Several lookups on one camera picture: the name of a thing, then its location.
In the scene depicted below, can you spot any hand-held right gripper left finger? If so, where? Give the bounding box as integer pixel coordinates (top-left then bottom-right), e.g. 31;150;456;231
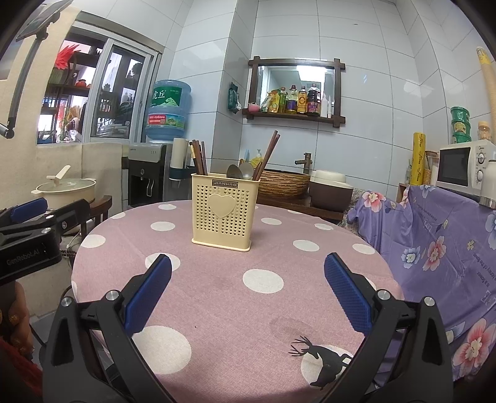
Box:
42;254;173;403

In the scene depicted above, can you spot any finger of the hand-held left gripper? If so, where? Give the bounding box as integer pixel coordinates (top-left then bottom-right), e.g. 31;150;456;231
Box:
0;197;49;230
42;199;92;243

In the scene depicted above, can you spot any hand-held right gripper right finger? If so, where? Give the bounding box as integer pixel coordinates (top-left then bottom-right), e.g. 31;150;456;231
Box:
324;253;454;403

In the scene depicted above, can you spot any cream plastic utensil holder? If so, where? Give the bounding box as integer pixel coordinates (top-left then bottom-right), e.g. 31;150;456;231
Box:
191;173;259;252

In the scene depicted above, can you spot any reddish brown chopstick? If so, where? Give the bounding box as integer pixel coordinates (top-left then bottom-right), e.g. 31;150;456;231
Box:
258;134;280;181
254;130;278;181

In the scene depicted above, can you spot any person's left forearm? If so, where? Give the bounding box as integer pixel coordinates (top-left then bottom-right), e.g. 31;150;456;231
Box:
0;337;45;403

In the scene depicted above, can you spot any person's left hand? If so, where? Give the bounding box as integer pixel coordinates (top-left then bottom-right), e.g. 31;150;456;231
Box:
0;282;35;354

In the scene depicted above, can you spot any cream pot with lid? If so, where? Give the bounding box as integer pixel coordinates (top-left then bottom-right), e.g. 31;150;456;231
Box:
32;165;97;212

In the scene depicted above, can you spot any dark wooden chair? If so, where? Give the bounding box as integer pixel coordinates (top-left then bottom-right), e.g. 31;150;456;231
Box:
91;195;114;225

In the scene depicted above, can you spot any grey patterned cloth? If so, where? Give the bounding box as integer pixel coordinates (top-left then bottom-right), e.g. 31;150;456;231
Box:
345;188;364;218

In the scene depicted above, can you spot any grey water dispenser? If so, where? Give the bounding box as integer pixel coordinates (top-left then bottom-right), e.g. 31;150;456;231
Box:
127;143;173;208

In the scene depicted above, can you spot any brown and white rice cooker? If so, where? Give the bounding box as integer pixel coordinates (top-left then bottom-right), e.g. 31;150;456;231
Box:
309;169;354;213

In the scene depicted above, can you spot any dark wooden counter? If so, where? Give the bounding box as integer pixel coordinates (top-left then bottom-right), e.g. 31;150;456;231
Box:
256;194;345;223

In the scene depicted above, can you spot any purple floral cloth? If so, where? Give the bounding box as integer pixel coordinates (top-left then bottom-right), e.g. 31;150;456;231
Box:
347;184;496;388

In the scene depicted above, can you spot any woven wash basin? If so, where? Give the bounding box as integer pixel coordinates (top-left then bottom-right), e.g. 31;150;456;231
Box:
258;169;311;199

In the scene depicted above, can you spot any sliding window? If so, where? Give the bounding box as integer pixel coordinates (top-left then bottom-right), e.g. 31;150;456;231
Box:
37;11;163;146

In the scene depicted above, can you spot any bronze faucet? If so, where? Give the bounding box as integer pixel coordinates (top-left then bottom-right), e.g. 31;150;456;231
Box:
294;152;312;175

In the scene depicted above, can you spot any blue water bottle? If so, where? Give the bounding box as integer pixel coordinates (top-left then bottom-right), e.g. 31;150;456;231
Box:
145;79;192;143

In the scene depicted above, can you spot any yellow wrapping roll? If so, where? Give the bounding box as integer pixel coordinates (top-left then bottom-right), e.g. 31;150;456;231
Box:
411;132;427;186

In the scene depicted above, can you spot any red paper flower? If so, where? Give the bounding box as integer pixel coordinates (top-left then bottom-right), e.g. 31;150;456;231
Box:
56;44;80;72

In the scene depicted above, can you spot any white microwave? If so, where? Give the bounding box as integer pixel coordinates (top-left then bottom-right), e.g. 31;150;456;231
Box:
436;140;496;202

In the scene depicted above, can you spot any dark soy sauce bottle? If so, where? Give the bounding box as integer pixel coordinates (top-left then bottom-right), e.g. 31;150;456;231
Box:
307;83;321;116

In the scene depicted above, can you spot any green hanging packet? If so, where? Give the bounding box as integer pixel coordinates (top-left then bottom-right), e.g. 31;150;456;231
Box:
227;82;241;114

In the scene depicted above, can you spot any stack of green cups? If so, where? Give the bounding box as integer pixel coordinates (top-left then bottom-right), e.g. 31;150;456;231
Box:
449;106;471;145

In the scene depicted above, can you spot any yellow packet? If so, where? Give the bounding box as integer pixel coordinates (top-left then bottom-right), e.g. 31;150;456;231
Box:
260;90;280;114

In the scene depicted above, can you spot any wooden framed mirror shelf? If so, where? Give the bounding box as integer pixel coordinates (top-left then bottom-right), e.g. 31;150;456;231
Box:
242;56;346;128

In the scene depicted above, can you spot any yellow corrugated tube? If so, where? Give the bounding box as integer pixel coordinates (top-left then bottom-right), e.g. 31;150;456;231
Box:
476;46;496;140

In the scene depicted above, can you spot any blue wall holder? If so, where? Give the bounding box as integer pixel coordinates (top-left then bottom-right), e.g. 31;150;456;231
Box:
169;166;196;182

